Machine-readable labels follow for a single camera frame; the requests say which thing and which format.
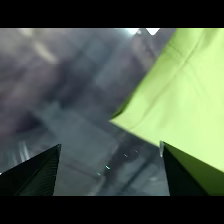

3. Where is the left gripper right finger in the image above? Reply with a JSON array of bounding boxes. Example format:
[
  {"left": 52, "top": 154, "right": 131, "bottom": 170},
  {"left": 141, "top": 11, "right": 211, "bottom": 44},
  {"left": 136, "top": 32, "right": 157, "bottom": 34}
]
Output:
[{"left": 159, "top": 140, "right": 224, "bottom": 197}]

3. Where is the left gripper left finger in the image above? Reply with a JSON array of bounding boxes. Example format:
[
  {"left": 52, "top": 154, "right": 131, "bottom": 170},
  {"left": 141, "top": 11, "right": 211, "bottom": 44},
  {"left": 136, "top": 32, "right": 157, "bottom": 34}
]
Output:
[{"left": 0, "top": 143, "right": 62, "bottom": 197}]

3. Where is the lime green garment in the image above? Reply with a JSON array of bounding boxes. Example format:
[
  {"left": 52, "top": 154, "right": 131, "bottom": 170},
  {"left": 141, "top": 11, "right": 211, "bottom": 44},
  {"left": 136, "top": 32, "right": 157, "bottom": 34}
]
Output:
[{"left": 109, "top": 27, "right": 224, "bottom": 174}]

